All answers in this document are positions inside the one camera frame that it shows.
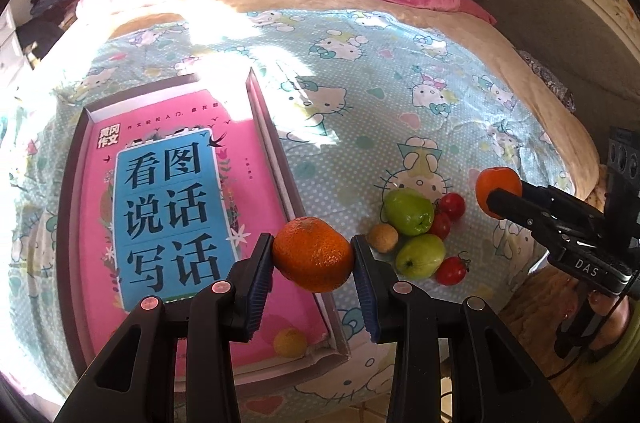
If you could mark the pink picture book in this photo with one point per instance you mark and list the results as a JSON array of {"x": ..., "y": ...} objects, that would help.
[{"x": 165, "y": 203}]

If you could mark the pile of dark clothes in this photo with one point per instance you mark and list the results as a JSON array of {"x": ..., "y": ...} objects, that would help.
[{"x": 52, "y": 3}]

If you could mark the person's right forearm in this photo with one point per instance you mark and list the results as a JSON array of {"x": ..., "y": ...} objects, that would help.
[{"x": 627, "y": 363}]

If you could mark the green apple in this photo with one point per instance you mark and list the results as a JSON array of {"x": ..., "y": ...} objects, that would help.
[
  {"x": 407, "y": 212},
  {"x": 420, "y": 255}
]

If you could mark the grey patterned cloth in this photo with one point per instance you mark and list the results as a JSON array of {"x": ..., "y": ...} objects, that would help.
[{"x": 550, "y": 83}]

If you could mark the grey padded headboard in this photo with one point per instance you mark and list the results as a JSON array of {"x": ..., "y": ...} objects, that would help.
[{"x": 550, "y": 3}]

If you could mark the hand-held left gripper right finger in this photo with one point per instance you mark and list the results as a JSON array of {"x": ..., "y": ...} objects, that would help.
[{"x": 367, "y": 298}]

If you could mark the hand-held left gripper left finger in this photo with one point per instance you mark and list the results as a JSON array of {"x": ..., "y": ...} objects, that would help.
[{"x": 257, "y": 298}]

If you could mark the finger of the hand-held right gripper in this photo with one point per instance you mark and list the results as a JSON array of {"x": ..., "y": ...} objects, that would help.
[
  {"x": 565, "y": 203},
  {"x": 530, "y": 218}
]

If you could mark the small yellow tomato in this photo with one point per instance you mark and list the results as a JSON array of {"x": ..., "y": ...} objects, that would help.
[{"x": 290, "y": 342}]

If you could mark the shallow cardboard box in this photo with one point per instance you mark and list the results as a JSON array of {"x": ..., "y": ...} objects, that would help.
[{"x": 277, "y": 153}]

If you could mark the red tomato with stem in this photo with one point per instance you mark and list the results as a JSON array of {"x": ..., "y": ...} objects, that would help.
[{"x": 451, "y": 270}]

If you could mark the brown fluffy blanket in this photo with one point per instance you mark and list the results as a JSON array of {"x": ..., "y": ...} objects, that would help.
[{"x": 535, "y": 303}]

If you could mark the cartoon cat print bedsheet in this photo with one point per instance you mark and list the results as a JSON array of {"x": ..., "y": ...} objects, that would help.
[{"x": 350, "y": 68}]

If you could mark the person's right hand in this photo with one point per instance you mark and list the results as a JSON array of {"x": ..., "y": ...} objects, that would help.
[{"x": 617, "y": 320}]

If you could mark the small brown round fruit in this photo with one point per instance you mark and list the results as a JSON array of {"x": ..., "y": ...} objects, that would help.
[{"x": 382, "y": 237}]

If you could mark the orange mandarin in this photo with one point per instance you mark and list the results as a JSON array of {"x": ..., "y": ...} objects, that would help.
[
  {"x": 492, "y": 180},
  {"x": 312, "y": 253}
]

